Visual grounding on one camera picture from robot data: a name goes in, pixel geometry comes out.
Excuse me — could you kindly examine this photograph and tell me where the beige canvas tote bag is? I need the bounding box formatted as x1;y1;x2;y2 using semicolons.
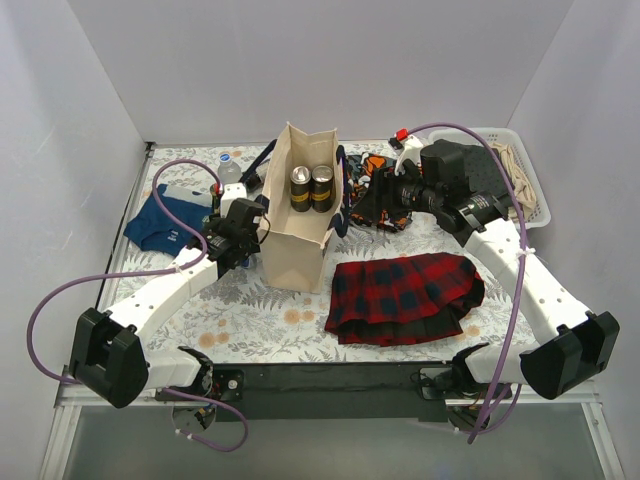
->
259;124;347;293

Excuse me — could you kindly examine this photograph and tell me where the blue cap Pocari bottle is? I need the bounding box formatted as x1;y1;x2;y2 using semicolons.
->
217;152;242;185

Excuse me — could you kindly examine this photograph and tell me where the silver can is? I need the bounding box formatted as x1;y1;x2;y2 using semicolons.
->
310;165;334;213
290;166;311;212

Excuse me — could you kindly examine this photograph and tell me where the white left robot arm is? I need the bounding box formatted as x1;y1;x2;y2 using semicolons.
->
69;199;265;408

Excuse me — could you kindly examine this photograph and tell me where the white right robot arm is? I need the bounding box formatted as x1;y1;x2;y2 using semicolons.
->
367;135;620;400

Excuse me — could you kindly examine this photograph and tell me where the orange black patterned garment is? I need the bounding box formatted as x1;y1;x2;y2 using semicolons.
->
347;152;412;233

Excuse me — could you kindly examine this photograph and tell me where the dark grey dotted cloth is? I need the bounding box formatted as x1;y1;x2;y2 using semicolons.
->
462;145;513;208

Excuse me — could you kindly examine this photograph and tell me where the white plastic basket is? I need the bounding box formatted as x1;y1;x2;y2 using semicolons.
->
427;127;551;230

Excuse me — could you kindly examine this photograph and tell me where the beige cloth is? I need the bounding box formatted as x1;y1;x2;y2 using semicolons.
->
491;142;537;221

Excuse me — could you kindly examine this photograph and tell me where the blue folded garment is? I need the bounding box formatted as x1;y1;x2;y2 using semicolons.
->
124;184;212;257

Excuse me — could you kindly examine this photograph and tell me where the red plaid skirt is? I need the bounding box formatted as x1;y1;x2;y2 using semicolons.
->
324;253;485;347

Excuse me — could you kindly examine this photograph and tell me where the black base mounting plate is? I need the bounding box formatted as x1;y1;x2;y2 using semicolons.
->
214;361;481;422

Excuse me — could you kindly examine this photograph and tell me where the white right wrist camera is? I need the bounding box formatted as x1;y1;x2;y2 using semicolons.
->
394;135;428;176

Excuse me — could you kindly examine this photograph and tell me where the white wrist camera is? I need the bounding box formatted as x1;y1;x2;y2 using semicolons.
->
394;135;428;176
210;183;247;217

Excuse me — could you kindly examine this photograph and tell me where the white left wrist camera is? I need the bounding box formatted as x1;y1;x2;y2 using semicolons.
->
210;183;247;217

